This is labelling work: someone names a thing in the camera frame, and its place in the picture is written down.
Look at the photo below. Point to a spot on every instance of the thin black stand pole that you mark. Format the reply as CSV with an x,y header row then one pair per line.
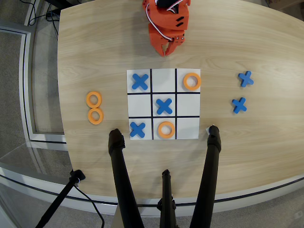
x,y
59,199

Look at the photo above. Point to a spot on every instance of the blue foam cross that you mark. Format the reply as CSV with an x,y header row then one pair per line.
x,y
164,106
140,82
246,79
239,105
137,129

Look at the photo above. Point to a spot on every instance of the metal framed glass panel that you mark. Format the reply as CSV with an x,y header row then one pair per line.
x,y
26,95

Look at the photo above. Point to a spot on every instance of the cardboard box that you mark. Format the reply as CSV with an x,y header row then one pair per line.
x,y
285,3

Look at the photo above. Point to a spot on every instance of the white tic-tac-toe board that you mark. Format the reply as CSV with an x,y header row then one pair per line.
x,y
187,104

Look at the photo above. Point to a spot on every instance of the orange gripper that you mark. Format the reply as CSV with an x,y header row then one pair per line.
x,y
157,38

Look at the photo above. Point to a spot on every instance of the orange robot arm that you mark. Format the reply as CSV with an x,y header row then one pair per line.
x,y
166,16

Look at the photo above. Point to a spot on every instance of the short black tripod leg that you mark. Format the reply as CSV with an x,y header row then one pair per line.
x,y
167,190

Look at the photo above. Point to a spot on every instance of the small white tag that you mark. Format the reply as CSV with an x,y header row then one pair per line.
x,y
207,130

